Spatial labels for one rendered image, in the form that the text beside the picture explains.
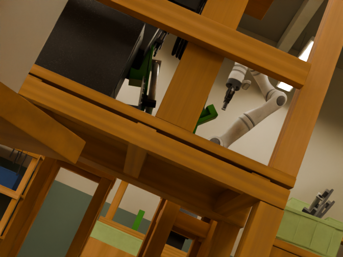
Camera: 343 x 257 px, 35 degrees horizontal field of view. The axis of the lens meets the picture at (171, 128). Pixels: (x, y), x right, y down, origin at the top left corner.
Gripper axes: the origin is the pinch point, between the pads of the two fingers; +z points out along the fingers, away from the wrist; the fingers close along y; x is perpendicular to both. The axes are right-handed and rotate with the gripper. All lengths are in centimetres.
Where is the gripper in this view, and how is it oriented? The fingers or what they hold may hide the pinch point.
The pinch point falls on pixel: (224, 106)
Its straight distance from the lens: 268.7
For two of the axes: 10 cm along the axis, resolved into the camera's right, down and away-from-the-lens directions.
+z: -3.8, 8.8, -2.8
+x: 9.2, 4.0, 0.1
